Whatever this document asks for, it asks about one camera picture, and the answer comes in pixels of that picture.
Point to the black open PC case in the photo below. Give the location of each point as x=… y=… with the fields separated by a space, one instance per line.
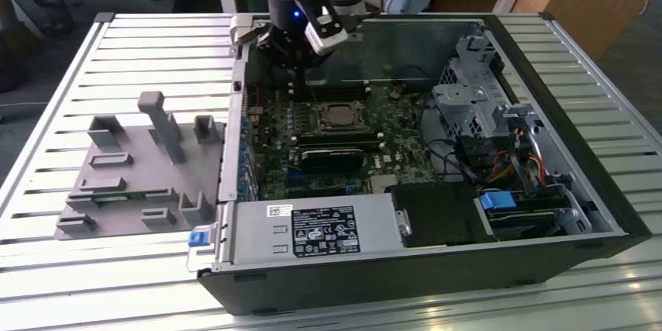
x=362 y=288

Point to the grey parts rack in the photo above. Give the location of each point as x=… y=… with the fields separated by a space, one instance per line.
x=140 y=176

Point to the thin metal locking lever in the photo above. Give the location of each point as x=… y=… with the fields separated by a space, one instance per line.
x=314 y=100

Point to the silver chipset heatsink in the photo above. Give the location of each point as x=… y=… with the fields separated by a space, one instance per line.
x=385 y=183

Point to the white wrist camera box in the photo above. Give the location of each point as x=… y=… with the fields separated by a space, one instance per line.
x=326 y=34

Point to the black graphics card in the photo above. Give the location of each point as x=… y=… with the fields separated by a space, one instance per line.
x=332 y=160

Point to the silver CPU with green edge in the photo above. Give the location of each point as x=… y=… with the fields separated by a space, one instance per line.
x=341 y=114

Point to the silver power supply with label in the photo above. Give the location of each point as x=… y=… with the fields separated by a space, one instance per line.
x=258 y=230

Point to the blue expansion slot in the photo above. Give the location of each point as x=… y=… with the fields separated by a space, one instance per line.
x=296 y=171

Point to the round coin cell battery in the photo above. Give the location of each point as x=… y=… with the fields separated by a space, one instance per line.
x=396 y=92

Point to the green motherboard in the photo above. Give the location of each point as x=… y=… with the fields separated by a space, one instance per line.
x=404 y=141

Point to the blue disk carrier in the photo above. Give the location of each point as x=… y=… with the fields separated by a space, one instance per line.
x=499 y=202

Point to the black disk bay cover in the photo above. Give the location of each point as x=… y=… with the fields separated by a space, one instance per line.
x=440 y=214

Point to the blue case latch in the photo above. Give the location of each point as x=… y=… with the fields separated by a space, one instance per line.
x=200 y=238

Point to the green RAM stick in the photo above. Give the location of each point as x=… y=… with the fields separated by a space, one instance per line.
x=134 y=194

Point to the silver metal drive cage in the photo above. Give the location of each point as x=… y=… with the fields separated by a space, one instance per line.
x=461 y=94

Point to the black RAM slot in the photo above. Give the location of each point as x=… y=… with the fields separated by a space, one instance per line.
x=337 y=147
x=338 y=89
x=337 y=136
x=338 y=98
x=337 y=140
x=338 y=92
x=337 y=143
x=338 y=95

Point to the CPU socket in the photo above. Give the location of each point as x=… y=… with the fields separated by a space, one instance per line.
x=318 y=128

